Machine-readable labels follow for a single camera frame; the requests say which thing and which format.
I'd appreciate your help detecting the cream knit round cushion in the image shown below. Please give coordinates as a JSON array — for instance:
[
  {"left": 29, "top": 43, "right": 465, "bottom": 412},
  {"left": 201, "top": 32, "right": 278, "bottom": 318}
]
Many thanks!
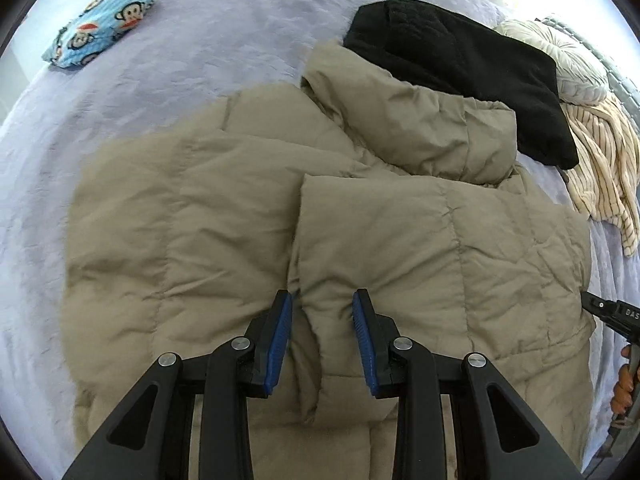
[{"left": 495, "top": 20, "right": 610, "bottom": 105}]

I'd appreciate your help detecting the black folded garment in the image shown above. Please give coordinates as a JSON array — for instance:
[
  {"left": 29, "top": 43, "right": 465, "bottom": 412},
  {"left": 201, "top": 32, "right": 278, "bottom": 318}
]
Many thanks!
[{"left": 343, "top": 0, "right": 578, "bottom": 170}]

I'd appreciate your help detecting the lavender plush bed blanket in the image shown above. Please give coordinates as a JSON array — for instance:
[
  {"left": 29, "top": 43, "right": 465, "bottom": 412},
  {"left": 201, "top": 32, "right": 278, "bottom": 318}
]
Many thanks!
[{"left": 1, "top": 0, "right": 639, "bottom": 479}]

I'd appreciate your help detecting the grey quilted mattress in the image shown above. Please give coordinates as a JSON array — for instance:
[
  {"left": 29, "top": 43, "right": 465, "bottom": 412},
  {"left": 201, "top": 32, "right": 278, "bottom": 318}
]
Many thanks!
[{"left": 541, "top": 15, "right": 640, "bottom": 126}]

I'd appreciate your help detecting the cream striped garment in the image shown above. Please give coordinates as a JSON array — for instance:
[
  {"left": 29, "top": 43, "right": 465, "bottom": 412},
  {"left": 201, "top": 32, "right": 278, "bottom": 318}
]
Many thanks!
[{"left": 561, "top": 94, "right": 639, "bottom": 257}]

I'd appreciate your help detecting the person right hand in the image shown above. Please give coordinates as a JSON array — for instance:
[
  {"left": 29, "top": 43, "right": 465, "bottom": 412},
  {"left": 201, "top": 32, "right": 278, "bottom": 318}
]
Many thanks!
[{"left": 611, "top": 364, "right": 634, "bottom": 415}]

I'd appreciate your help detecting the khaki puffer jacket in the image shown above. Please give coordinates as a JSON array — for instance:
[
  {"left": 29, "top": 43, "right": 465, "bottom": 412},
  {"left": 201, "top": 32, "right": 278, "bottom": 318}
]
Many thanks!
[{"left": 61, "top": 44, "right": 594, "bottom": 479}]

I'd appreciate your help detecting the blue monkey print pillow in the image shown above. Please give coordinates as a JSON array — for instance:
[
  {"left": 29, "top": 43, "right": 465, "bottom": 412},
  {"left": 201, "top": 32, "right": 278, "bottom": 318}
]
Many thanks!
[{"left": 41, "top": 0, "right": 154, "bottom": 70}]

